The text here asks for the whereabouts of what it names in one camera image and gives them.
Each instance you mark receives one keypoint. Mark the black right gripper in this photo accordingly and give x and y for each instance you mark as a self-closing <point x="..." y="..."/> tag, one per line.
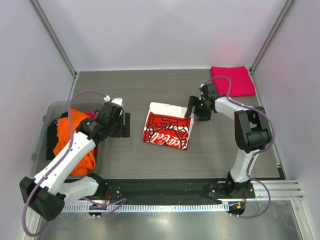
<point x="205" y="116"/>

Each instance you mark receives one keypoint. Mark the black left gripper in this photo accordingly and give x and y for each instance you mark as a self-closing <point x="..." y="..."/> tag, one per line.
<point x="124" y="131"/>

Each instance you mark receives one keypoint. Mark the white t-shirt with red print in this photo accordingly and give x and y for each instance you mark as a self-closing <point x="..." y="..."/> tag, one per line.
<point x="166" y="125"/>

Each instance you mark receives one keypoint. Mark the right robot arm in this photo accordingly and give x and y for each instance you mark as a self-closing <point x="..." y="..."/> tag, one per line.
<point x="252" y="132"/>

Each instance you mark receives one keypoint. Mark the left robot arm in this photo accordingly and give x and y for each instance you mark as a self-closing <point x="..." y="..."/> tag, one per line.
<point x="47" y="192"/>

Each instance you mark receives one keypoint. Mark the magenta t-shirt in bin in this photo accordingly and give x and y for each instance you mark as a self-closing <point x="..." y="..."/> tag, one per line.
<point x="92" y="115"/>

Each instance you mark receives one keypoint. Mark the folded magenta t-shirt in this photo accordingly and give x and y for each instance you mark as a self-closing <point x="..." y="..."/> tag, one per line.
<point x="241" y="83"/>

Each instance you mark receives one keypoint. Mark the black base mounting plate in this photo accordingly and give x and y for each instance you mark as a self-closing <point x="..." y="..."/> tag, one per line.
<point x="169" y="192"/>

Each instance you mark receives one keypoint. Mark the clear plastic bin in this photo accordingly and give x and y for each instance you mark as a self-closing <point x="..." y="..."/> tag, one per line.
<point x="54" y="111"/>

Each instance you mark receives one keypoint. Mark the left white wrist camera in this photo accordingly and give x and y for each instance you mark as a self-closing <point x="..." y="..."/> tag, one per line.
<point x="119" y="101"/>

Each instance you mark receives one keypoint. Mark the white slotted cable duct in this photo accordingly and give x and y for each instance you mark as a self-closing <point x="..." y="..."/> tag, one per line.
<point x="86" y="207"/>

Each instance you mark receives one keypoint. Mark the aluminium front rail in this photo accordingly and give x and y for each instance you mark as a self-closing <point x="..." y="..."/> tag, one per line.
<point x="279" y="190"/>

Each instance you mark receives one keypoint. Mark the right aluminium frame post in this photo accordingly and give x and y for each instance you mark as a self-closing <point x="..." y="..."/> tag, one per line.
<point x="284" y="12"/>

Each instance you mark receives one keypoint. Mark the aluminium frame post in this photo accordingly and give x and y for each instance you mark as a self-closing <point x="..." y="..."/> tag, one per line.
<point x="284" y="12"/>
<point x="53" y="36"/>

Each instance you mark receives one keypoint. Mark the left aluminium frame post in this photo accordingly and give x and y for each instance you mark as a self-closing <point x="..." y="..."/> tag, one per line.
<point x="53" y="36"/>

